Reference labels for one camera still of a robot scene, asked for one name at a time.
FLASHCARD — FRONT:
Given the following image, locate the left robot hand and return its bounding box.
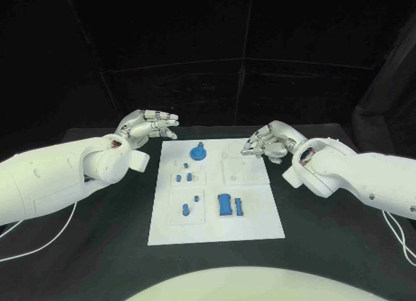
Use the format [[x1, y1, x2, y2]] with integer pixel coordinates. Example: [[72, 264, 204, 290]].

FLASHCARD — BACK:
[[114, 109, 181, 150]]

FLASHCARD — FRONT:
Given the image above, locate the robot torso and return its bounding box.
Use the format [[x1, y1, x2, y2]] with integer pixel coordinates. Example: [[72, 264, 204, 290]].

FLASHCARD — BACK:
[[123, 266, 391, 301]]

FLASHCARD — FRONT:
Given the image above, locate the white cable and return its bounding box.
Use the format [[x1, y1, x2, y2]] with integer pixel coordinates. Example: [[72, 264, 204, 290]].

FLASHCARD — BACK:
[[385, 211, 416, 263], [381, 209, 416, 269], [0, 201, 78, 265], [0, 219, 26, 245]]

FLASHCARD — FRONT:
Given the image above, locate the blue gear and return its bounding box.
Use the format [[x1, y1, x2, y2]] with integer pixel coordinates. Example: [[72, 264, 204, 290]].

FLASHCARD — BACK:
[[189, 146, 208, 161]]

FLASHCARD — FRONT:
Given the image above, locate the white task board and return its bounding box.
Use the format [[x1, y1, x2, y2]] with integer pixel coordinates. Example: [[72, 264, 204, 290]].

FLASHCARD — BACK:
[[146, 137, 286, 246]]

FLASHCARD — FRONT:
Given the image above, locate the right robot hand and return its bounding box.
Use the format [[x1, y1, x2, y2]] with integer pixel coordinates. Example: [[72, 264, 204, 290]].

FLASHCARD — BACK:
[[241, 120, 309, 165]]

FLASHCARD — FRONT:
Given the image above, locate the large blue cylinder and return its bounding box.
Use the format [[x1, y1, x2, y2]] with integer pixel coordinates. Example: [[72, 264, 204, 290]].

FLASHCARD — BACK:
[[217, 193, 234, 216]]

